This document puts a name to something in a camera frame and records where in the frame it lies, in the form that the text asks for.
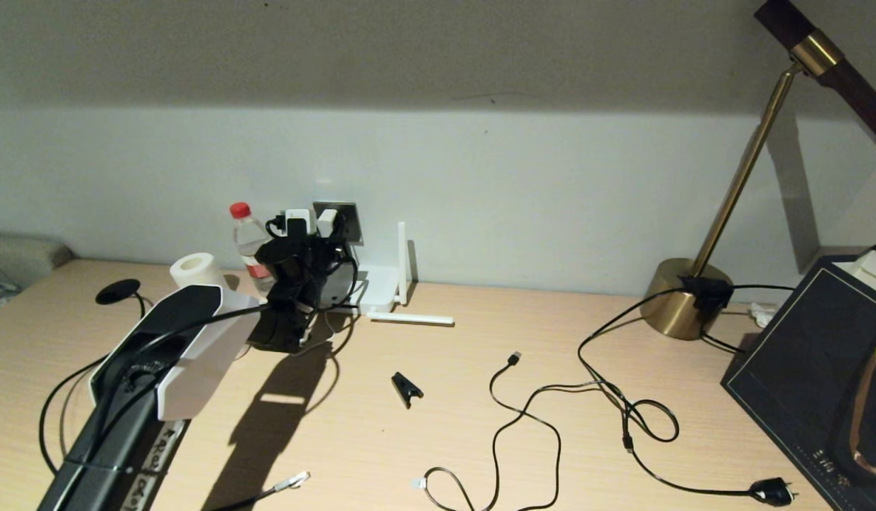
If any black box with bag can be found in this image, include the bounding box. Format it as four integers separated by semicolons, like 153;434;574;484
721;245;876;511

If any small black clip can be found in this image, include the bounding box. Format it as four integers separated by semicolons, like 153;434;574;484
391;372;425;410

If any white router with antennas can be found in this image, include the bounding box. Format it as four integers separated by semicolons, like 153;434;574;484
324;221;454;327

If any black robot harness cable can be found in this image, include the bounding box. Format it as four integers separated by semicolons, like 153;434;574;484
90;213;359;398

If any black USB charging cable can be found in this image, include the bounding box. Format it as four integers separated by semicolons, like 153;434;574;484
412;353;637;511

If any brass desk lamp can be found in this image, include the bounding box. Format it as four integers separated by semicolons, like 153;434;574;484
640;0;876;340

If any black desk grommet cap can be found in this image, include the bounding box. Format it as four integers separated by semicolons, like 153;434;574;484
95;279;142;306

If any black lamp power cord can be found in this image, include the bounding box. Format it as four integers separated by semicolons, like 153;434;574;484
579;282;799;507

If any black ethernet cable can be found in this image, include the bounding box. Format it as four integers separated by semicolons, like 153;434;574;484
39;291;311;511

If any grey cushion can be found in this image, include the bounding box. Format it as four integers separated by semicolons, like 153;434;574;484
0;209;75;317

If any white adapter cable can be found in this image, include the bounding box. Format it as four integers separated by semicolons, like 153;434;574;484
296;312;357;356

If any grey wall socket plate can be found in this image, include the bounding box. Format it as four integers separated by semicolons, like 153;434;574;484
312;202;364;246

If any white box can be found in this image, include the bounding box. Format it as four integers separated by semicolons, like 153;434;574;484
836;250;876;299

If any white toilet paper roll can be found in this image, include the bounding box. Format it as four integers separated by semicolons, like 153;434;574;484
170;253;229;290

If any clear red-label water bottle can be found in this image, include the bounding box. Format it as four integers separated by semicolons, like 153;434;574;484
230;202;277;296

